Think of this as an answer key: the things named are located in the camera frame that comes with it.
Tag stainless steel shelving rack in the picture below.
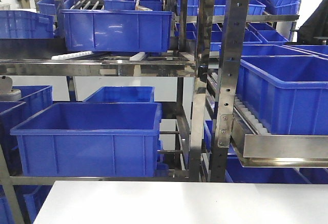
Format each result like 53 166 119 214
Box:
0 0 213 224

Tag blue bin left shelf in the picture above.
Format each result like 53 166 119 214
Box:
1 86 53 174

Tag blue bin upper shelf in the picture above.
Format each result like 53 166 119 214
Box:
61 9 172 52

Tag blue bin shelf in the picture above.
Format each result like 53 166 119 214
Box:
61 9 172 52
1 86 53 174

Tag blue bin upper left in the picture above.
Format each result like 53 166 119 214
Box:
1 10 54 39

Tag blue bin behind front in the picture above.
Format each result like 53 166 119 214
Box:
83 86 155 103

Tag blue bin right rack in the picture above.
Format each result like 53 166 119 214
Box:
236 56 327 135

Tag large blue plastic bin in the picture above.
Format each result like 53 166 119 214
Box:
10 102 162 177

